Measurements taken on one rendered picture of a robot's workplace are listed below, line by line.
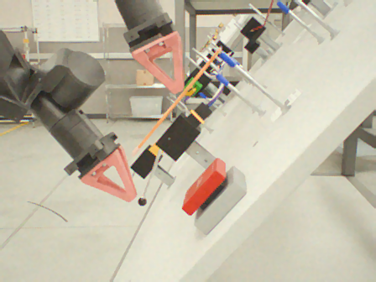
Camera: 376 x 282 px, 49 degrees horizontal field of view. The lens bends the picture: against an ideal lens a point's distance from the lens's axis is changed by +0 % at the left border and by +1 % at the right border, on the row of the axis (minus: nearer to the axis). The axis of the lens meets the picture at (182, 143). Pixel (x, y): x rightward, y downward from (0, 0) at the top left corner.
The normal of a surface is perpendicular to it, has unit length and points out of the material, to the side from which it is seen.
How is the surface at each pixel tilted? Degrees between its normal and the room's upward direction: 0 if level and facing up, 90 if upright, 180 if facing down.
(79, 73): 53
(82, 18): 90
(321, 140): 90
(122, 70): 90
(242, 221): 90
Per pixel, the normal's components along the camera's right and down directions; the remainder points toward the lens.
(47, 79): 0.04, 0.79
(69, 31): 0.02, 0.21
